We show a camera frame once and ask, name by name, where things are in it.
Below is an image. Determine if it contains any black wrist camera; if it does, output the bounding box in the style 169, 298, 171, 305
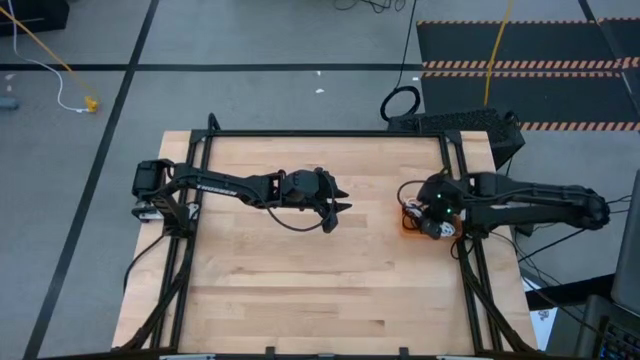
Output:
429, 187, 459, 221
287, 171, 320, 202

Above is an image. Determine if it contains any white paper sheet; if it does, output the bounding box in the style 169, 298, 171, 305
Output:
521, 276, 557, 352

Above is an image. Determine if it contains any black floor cable loop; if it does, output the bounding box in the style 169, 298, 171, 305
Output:
378, 0, 422, 123

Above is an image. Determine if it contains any black left wrist camera cable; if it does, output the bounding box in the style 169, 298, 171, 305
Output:
263, 197, 334, 235

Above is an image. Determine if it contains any black braided cable white tie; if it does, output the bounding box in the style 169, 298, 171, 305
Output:
402, 211, 425, 233

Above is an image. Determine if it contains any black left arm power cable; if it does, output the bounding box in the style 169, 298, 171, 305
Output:
121, 231, 167, 296

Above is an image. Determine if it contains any orange plastic bin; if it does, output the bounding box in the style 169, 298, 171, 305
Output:
398, 197, 464, 243

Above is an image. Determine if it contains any black hazard-striped floor mat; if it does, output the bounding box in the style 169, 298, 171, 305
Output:
415, 17, 640, 132

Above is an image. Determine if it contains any black floor box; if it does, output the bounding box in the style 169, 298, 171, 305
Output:
0, 0, 71, 37

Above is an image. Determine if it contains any black aluminium table frame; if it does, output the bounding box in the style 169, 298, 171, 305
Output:
118, 112, 540, 360

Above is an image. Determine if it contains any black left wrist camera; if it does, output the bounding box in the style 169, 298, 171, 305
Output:
287, 171, 320, 202

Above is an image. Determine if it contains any black keyboard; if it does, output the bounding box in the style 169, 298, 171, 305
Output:
573, 293, 640, 360

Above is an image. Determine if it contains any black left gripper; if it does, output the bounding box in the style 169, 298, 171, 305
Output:
276, 167, 353, 235

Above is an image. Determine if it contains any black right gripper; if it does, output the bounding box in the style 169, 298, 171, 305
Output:
417, 173, 467, 241

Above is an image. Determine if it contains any grey computer monitor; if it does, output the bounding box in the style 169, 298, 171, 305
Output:
610, 168, 640, 317

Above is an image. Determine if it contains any yellow hanging cable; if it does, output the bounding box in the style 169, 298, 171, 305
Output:
0, 4, 100, 113
482, 0, 515, 107

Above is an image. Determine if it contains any white floor cable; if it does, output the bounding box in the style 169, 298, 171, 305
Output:
6, 0, 90, 114

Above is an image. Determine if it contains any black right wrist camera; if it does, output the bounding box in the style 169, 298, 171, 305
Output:
429, 187, 459, 221

